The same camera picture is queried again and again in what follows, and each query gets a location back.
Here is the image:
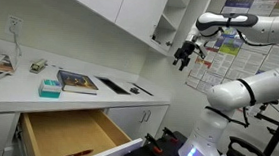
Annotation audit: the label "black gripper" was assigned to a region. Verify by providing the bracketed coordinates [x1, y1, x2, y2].
[171, 40, 197, 73]

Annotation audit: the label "red pen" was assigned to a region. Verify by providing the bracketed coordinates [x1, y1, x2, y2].
[60, 146, 95, 156]

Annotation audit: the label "wooden drawer with white front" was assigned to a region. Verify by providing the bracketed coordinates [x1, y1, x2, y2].
[16, 102, 146, 156]

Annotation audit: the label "open white shelf cabinet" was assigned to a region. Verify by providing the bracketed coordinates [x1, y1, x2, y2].
[149, 0, 214, 60]

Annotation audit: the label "thin black strip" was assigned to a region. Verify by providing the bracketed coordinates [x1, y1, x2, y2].
[131, 83, 155, 97]

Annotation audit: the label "small black object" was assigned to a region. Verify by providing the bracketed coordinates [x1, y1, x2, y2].
[129, 86, 142, 95]

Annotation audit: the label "black clamp with orange grip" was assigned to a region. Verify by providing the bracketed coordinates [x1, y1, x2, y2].
[143, 132, 166, 155]
[161, 126, 181, 144]

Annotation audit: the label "white lower cabinet doors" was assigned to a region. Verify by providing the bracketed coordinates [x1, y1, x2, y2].
[104, 100, 170, 144]

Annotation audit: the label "dark hardcover book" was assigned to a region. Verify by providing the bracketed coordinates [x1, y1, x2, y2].
[55, 69, 101, 96]

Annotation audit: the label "teal and white box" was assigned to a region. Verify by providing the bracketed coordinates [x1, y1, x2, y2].
[37, 78, 63, 100]

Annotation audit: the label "grey stapler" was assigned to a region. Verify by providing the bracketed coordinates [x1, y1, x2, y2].
[29, 57, 49, 75]

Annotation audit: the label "large wall poster sheet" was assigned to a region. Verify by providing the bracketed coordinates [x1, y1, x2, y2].
[184, 0, 279, 100]

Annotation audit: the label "silver cabinet handle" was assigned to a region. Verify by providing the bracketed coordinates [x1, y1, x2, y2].
[145, 109, 153, 124]
[139, 109, 148, 125]

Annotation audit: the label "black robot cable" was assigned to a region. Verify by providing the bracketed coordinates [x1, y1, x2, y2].
[235, 30, 279, 50]

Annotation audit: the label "white power cable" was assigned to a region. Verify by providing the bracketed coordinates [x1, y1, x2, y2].
[7, 27, 25, 58]

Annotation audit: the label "white wall outlet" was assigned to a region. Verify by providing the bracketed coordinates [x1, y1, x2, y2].
[5, 14, 25, 37]

